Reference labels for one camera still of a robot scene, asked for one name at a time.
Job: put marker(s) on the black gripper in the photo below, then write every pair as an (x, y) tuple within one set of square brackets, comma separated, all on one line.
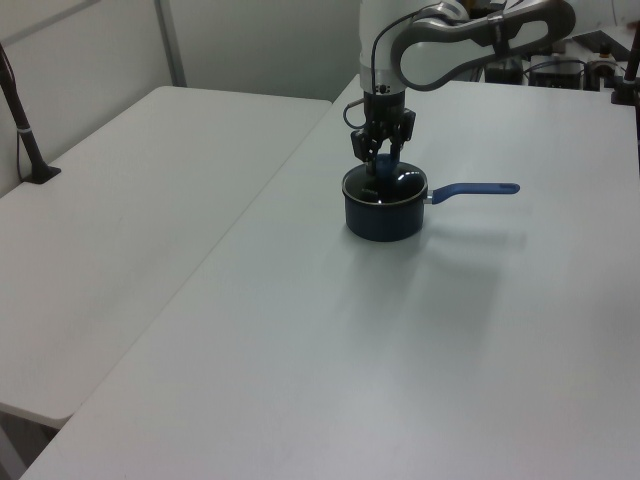
[(384, 107)]

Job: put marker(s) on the glass lid with blue knob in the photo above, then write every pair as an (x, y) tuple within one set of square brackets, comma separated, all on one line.
[(370, 192)]

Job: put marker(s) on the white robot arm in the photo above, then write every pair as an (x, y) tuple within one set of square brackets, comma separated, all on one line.
[(435, 55)]

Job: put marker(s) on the dark blue saucepan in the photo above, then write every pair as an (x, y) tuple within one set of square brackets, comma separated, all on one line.
[(382, 222)]

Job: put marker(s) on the dark equipment base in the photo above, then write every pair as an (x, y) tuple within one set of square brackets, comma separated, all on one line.
[(505, 74)]

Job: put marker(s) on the black electronics box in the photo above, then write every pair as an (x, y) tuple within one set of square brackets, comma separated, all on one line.
[(555, 77)]

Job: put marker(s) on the grey device with orange button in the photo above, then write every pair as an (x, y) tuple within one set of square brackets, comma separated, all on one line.
[(600, 70)]

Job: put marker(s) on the black clamp stand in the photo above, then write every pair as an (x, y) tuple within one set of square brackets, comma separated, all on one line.
[(622, 92)]

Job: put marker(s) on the white folding side table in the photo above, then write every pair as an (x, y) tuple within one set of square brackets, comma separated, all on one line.
[(125, 225)]

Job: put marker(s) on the grey partition post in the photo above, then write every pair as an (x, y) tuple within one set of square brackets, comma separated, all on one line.
[(170, 45)]

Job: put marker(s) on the black camera stand pole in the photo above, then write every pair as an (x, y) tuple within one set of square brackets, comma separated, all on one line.
[(30, 145)]

